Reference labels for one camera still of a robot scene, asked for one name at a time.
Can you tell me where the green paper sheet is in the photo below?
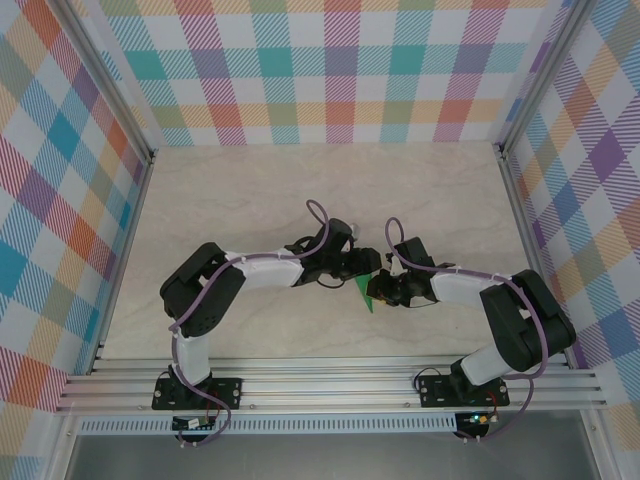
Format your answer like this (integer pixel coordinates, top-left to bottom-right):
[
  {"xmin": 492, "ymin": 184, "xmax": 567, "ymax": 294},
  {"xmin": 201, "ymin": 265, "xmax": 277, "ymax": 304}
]
[{"xmin": 352, "ymin": 273, "xmax": 379, "ymax": 314}]

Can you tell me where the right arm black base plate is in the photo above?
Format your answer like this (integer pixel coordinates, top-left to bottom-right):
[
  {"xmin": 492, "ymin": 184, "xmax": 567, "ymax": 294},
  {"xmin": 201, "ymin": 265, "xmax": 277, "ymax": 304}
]
[{"xmin": 416, "ymin": 373, "xmax": 510, "ymax": 410}]

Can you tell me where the aluminium mounting rail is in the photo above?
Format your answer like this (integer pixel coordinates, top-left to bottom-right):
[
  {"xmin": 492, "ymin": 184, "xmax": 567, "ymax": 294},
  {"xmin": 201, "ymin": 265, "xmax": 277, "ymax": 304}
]
[{"xmin": 54, "ymin": 353, "xmax": 610, "ymax": 417}]

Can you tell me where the aluminium side rail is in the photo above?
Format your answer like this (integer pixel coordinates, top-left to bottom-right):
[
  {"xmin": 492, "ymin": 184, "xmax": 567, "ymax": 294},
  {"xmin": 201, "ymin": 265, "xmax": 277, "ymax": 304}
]
[
  {"xmin": 497, "ymin": 149, "xmax": 571, "ymax": 369},
  {"xmin": 85, "ymin": 152, "xmax": 157, "ymax": 376}
]

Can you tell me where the slotted grey cable tray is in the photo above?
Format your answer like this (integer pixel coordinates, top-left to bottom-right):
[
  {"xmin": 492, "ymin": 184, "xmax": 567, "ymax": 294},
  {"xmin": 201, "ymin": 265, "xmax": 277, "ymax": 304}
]
[{"xmin": 77, "ymin": 417, "xmax": 459, "ymax": 436}]

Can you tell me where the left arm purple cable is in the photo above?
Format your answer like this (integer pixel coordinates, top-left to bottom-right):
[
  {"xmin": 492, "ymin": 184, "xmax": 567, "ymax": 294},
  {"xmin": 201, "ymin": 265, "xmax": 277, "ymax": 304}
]
[{"xmin": 170, "ymin": 199, "xmax": 332, "ymax": 449}]

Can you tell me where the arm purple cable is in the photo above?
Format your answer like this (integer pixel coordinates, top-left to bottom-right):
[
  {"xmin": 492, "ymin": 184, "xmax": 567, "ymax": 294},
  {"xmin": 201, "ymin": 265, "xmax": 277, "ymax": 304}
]
[
  {"xmin": 170, "ymin": 199, "xmax": 332, "ymax": 449},
  {"xmin": 383, "ymin": 215, "xmax": 550, "ymax": 445}
]

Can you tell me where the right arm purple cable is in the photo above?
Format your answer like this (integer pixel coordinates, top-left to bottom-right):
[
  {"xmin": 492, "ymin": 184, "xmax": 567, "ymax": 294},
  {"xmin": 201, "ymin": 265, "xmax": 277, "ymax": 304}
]
[{"xmin": 383, "ymin": 215, "xmax": 550, "ymax": 445}]

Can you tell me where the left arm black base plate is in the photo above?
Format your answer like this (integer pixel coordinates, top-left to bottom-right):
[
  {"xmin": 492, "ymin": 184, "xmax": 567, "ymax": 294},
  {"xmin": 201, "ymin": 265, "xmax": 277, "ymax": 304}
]
[{"xmin": 151, "ymin": 375, "xmax": 245, "ymax": 412}]

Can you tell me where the aluminium frame post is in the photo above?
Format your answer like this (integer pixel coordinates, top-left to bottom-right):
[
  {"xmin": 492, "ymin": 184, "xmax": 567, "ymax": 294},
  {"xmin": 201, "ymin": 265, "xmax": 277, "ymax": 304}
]
[
  {"xmin": 52, "ymin": 0, "xmax": 157, "ymax": 166},
  {"xmin": 493, "ymin": 0, "xmax": 604, "ymax": 159}
]

